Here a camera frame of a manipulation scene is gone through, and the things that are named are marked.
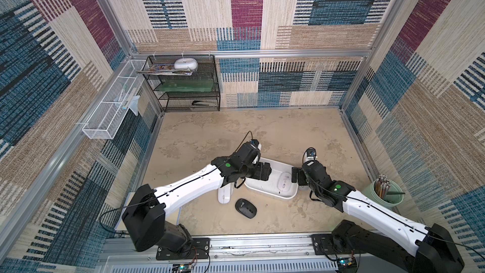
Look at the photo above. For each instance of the magazine on shelf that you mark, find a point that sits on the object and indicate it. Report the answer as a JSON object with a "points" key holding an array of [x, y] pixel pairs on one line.
{"points": [[165, 70]]}

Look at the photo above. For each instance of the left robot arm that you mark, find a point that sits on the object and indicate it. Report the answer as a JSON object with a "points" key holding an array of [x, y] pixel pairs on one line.
{"points": [[144, 217]]}

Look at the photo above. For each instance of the matte white mouse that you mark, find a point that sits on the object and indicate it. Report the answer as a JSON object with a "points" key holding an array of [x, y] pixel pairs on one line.
{"points": [[285, 184]]}

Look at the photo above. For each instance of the glossy white mouse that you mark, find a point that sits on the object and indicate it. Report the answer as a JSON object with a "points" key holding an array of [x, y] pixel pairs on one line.
{"points": [[224, 193]]}

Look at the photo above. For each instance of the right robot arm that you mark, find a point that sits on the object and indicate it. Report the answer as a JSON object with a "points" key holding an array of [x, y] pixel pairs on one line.
{"points": [[409, 245]]}

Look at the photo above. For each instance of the black wire shelf rack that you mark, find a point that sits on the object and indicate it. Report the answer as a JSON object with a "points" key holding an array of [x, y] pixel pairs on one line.
{"points": [[186, 101]]}

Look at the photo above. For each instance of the black Lecoo mouse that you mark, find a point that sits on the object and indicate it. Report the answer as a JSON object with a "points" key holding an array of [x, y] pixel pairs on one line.
{"points": [[245, 208]]}

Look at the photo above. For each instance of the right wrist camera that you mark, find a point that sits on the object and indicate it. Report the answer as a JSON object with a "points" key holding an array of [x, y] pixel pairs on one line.
{"points": [[314, 171]]}

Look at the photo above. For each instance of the green pencil cup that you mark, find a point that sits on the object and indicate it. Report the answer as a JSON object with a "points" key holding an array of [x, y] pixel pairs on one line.
{"points": [[384, 192]]}

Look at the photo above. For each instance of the white wire wall basket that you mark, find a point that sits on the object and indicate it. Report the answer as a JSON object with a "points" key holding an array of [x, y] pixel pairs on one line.
{"points": [[120, 98]]}

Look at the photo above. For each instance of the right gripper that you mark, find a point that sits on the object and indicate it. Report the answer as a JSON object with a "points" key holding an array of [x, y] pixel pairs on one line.
{"points": [[300, 175]]}

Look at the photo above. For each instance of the white round device on shelf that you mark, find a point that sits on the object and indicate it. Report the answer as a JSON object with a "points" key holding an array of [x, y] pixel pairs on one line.
{"points": [[190, 64]]}

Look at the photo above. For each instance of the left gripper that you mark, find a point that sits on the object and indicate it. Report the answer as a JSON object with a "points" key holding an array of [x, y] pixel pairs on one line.
{"points": [[266, 172]]}

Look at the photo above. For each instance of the green mat on shelf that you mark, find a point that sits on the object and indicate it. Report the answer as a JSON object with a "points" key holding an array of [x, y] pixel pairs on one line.
{"points": [[186, 86]]}

